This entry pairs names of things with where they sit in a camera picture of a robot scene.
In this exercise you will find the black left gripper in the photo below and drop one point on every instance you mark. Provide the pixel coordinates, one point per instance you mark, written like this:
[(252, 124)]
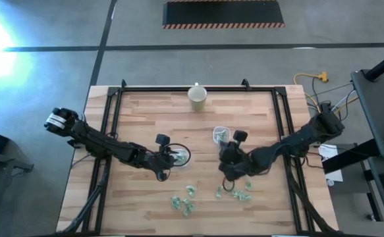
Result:
[(152, 159)]

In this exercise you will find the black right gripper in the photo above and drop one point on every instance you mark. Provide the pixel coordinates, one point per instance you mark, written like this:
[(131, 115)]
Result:
[(238, 161)]

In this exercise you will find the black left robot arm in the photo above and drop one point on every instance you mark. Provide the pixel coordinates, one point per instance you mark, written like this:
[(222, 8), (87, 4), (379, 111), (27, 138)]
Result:
[(93, 141)]

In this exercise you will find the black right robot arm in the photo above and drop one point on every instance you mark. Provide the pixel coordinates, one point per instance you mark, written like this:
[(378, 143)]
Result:
[(297, 140)]

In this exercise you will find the large clear plastic bin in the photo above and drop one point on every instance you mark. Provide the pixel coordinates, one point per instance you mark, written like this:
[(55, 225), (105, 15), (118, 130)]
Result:
[(184, 162)]

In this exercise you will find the small clear plastic bin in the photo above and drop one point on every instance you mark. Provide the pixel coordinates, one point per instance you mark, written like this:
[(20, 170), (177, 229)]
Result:
[(215, 128)]

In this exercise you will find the beige mug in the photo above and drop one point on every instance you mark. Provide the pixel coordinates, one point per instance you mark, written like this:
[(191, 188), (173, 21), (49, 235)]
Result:
[(197, 98)]

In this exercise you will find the white paper sheet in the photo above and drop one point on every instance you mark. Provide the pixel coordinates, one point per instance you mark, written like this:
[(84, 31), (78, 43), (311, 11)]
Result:
[(330, 154)]

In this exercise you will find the black hazard-striped floor mat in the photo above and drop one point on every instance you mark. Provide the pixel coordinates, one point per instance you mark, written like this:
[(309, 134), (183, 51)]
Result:
[(223, 13)]

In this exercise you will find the grey side table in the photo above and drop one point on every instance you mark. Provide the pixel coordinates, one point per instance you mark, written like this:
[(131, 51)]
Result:
[(379, 108)]

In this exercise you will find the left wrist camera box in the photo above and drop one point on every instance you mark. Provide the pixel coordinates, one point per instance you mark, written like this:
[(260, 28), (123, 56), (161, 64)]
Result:
[(163, 140)]

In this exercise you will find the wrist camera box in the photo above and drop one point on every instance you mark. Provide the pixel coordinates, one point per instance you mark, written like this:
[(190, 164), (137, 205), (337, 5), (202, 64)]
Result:
[(163, 140), (240, 136)]

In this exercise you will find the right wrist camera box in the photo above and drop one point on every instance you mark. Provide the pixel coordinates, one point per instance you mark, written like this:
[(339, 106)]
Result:
[(240, 136)]

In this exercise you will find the black metal table frame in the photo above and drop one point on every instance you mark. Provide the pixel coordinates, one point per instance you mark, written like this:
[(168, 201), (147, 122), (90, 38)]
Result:
[(145, 89)]

